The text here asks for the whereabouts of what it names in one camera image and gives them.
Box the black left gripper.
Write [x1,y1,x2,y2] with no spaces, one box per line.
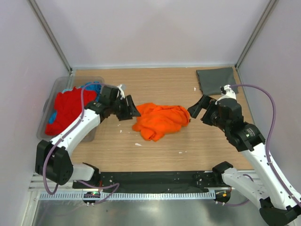
[109,95,140,121]

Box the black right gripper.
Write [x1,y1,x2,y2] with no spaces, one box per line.
[188,94,230,133]

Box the orange t shirt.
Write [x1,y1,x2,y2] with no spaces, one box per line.
[132,103,190,142]

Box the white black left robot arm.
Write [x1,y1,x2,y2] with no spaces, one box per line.
[35,83,140,188]

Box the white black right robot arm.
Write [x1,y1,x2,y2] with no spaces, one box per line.
[188,95,301,226]

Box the folded grey t shirt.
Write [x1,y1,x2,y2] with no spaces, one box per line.
[196,67,236,96]

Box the blue t shirt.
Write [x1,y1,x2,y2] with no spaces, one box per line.
[48,80,104,125]

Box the red t shirt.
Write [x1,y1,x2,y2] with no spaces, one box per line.
[45,86,97,136]

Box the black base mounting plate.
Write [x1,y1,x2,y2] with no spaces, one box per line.
[87,171,228,194]

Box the clear plastic bin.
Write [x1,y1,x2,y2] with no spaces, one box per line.
[37,76,104,141]

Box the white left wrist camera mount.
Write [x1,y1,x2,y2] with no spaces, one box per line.
[117,84,126,100]

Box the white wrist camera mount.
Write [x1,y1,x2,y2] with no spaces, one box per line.
[215,85,236,105]
[117,84,126,100]

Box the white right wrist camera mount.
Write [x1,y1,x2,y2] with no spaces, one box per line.
[215,85,236,105]

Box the white slotted cable duct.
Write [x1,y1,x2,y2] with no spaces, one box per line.
[39,191,215,201]

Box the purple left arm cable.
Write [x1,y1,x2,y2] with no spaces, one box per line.
[41,83,120,204]

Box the right aluminium frame post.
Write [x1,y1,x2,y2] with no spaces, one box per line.
[235,0,279,71]

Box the aluminium frame post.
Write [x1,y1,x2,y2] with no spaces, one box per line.
[27,0,72,75]
[235,0,279,71]

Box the left aluminium frame post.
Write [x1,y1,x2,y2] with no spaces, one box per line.
[27,0,72,75]

